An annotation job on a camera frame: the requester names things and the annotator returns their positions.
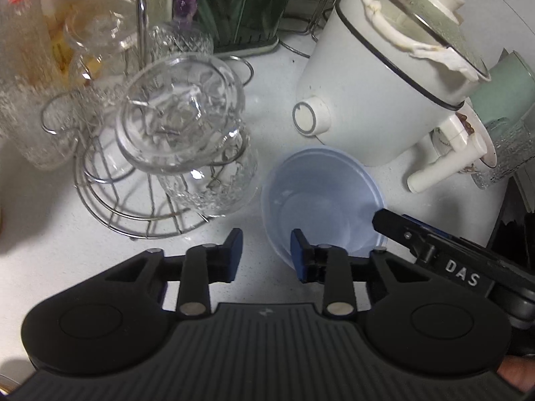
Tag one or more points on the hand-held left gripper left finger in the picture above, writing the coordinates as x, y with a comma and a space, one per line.
236, 255

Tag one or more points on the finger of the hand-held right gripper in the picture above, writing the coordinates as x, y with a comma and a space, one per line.
401, 229
422, 225

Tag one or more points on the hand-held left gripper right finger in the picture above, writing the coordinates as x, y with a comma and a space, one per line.
297, 259

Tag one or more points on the blue plastic bowl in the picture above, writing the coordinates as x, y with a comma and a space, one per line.
317, 192

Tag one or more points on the person's right hand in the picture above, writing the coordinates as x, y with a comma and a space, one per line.
520, 374

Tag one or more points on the cut glass cup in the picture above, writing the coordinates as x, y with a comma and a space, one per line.
179, 104
100, 25
184, 41
217, 192

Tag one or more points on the textured glass tumbler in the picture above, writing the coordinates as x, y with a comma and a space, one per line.
510, 154

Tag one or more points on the white electric pot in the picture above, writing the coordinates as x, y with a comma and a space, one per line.
368, 92

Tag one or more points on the mint green cup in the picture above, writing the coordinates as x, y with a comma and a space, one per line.
510, 87

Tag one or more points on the glass pot lid white knob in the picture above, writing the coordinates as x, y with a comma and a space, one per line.
443, 33

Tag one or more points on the green chopstick holder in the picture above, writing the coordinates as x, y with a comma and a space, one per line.
234, 12

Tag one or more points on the textured glass pitcher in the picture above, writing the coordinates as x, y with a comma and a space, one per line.
25, 92

